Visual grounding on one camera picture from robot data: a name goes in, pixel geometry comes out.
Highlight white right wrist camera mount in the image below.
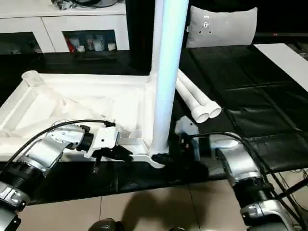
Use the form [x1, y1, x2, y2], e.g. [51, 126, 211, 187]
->
[175, 116, 201, 161]

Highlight grey cushion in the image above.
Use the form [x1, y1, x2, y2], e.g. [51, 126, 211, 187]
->
[186, 5, 258, 48]

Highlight black cabinet with gold label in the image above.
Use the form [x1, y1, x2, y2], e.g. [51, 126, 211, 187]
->
[125, 0, 193, 70]

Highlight black work mat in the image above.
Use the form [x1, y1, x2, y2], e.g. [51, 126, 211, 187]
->
[0, 43, 308, 205]

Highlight black stand leg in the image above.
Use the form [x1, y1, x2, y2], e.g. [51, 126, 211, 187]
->
[276, 179, 308, 201]

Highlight white plastic table top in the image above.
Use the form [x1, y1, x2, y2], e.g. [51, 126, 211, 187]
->
[0, 69, 170, 169]

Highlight grey crumpled cloth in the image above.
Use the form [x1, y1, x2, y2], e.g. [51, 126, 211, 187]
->
[50, 0, 73, 10]

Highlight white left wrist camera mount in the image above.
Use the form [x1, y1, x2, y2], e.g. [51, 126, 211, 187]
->
[84, 127, 121, 159]

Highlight dark round helmet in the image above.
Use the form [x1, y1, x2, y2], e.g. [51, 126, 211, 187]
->
[77, 0, 118, 7]

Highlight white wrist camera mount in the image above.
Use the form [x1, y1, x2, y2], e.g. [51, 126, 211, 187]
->
[175, 116, 201, 161]
[84, 127, 121, 159]

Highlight white sideboard with glass doors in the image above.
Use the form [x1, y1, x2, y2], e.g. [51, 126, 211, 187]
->
[0, 4, 130, 54]

